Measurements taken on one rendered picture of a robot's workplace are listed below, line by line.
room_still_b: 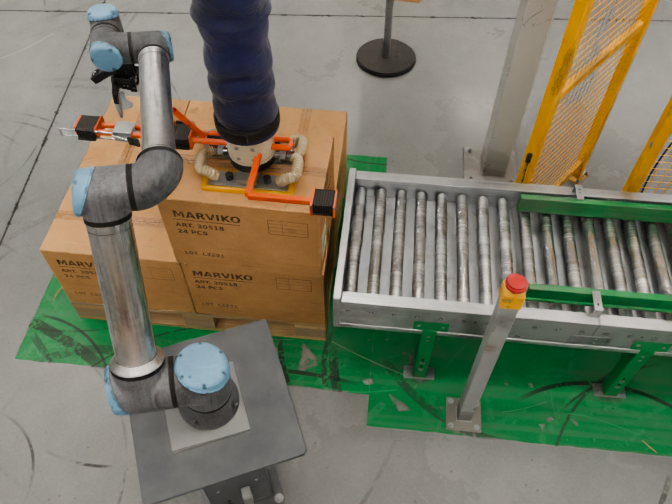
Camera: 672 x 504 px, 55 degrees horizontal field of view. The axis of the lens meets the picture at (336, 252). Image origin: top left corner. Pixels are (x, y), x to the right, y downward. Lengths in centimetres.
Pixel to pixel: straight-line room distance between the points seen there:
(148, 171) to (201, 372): 60
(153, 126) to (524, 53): 199
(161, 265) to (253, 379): 81
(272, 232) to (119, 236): 87
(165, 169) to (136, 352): 52
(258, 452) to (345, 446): 85
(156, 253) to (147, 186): 118
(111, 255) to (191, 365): 41
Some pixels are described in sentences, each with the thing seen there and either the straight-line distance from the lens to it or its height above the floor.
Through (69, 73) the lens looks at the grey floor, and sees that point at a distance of 472.
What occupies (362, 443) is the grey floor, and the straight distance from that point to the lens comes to 285.
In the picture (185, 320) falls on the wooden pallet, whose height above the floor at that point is 7.
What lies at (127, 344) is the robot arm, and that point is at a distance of 181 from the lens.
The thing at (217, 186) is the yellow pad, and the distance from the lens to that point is 236.
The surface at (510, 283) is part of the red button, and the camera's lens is 204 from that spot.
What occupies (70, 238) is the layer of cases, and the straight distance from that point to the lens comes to 292.
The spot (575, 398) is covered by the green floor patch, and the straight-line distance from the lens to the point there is 311.
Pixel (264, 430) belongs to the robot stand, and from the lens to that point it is 207.
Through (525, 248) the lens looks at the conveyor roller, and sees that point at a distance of 278.
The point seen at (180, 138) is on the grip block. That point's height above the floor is 110.
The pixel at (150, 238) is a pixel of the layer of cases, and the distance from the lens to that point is 281.
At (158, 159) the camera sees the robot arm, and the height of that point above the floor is 157.
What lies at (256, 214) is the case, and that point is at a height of 91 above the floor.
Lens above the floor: 267
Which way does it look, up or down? 53 degrees down
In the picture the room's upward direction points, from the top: straight up
